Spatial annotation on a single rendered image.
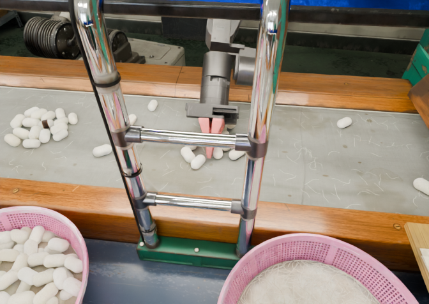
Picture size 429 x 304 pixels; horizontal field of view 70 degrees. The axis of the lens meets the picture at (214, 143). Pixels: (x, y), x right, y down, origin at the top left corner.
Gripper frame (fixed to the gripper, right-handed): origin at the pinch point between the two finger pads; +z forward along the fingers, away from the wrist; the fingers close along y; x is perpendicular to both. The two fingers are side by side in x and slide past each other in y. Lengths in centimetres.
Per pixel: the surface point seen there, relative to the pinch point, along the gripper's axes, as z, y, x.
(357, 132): -7.8, 31.1, 9.2
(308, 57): -91, 54, 178
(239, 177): 4.0, 6.2, -0.9
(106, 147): 0.4, -20.5, -0.3
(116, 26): -115, -109, 193
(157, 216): 11.1, -6.5, -10.2
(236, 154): -0.4, 5.2, 0.7
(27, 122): -3.7, -40.5, 3.7
